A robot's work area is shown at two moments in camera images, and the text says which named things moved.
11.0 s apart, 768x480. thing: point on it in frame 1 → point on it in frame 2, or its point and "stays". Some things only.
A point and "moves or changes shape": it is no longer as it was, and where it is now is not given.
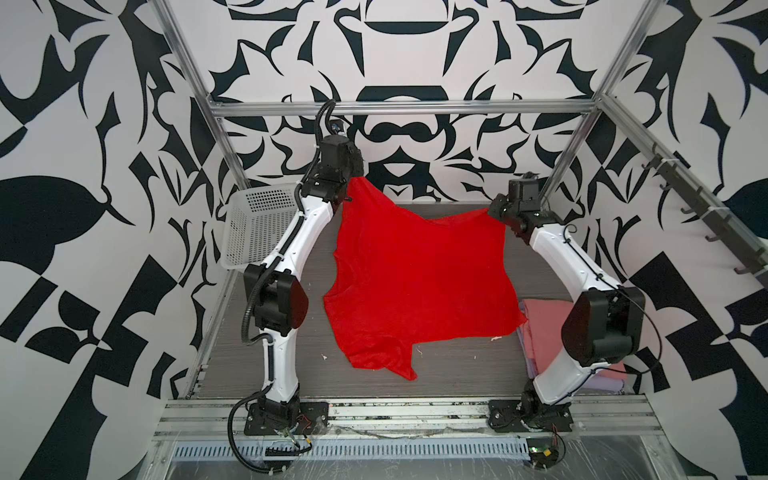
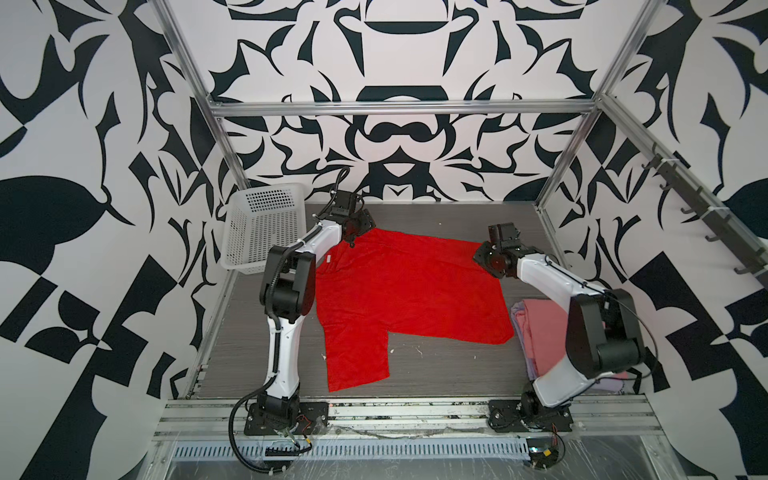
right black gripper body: [502, 210] → [488, 257]
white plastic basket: [255, 219] stays
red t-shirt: [402, 276] moves or changes shape
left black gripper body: [354, 166] → [362, 223]
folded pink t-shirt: [545, 325] stays
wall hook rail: [727, 229] stays
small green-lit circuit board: [543, 453] stays
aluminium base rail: [224, 420] stays
